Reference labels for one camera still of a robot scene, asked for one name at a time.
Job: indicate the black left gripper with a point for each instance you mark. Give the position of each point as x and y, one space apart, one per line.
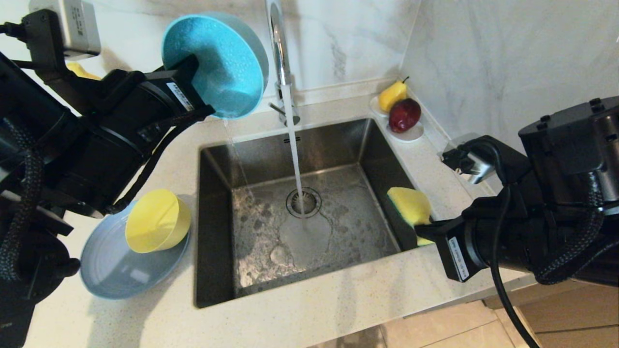
140 106

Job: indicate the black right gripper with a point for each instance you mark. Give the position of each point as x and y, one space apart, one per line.
488 237

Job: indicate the yellow and green sponge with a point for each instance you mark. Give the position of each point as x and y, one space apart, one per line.
411 203

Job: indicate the teal bowl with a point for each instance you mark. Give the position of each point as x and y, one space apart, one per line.
227 63

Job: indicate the chrome kitchen faucet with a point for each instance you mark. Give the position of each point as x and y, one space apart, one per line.
278 48

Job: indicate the orange dish soap bottle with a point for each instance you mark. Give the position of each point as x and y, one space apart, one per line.
80 71

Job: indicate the metal sink drain strainer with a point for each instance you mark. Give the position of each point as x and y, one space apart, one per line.
312 205

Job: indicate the stainless steel sink basin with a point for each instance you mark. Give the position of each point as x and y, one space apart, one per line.
271 261

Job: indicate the small white dish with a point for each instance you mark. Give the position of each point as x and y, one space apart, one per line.
375 106
411 135

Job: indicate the dark red apple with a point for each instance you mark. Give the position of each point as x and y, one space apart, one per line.
404 115

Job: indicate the yellow pear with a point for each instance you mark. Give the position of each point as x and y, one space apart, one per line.
390 95

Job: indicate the yellow-green bowl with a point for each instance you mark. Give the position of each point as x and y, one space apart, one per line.
154 222

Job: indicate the beige wooden cabinet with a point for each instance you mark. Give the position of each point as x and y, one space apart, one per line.
580 319

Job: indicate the blue-grey plate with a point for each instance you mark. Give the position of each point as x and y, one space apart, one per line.
116 275

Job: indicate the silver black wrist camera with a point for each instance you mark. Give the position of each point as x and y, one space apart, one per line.
471 159

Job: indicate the white framed wrist camera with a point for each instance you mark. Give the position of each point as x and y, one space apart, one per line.
72 29

